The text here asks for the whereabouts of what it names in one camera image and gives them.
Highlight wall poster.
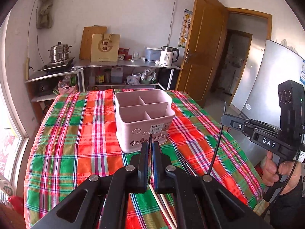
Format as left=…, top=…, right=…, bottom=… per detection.
left=178, top=9, right=192, bottom=48

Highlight red jars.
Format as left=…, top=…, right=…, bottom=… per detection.
left=118, top=48, right=132, bottom=60

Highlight light wooden chopstick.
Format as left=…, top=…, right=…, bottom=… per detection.
left=148, top=184, right=168, bottom=222
left=160, top=194, right=177, bottom=229

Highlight black induction cooker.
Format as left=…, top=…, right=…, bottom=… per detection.
left=42, top=57, right=75, bottom=73

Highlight pink woven basket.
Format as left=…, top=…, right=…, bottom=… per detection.
left=57, top=81, right=79, bottom=95

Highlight black chopstick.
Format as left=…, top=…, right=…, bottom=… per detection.
left=180, top=160, right=197, bottom=176
left=207, top=101, right=226, bottom=175

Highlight silver refrigerator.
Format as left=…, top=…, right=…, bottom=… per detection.
left=232, top=40, right=304, bottom=127

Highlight white electric kettle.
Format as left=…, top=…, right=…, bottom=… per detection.
left=159, top=46, right=179, bottom=66

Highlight steel chopstick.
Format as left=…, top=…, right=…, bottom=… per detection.
left=148, top=133, right=153, bottom=157

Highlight stainless steel steamer pot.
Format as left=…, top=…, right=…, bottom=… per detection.
left=48, top=41, right=72, bottom=63

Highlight tan paper gift bag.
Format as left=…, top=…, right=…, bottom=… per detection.
left=91, top=34, right=120, bottom=61

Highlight clear plastic storage box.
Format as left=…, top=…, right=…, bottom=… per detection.
left=144, top=47, right=162, bottom=62

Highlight plaid red green tablecloth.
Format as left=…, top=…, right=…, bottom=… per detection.
left=23, top=90, right=264, bottom=228

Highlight metal kitchen shelf table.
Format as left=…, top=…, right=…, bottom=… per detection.
left=25, top=59, right=180, bottom=102

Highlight brown wooden door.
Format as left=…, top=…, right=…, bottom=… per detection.
left=176, top=0, right=229, bottom=106

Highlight pink plastic utensil basket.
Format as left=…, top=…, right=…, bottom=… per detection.
left=114, top=90, right=175, bottom=154

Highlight wooden cutting board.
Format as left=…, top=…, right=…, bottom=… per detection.
left=79, top=25, right=108, bottom=60

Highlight right hand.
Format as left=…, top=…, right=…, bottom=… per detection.
left=262, top=151, right=303, bottom=195

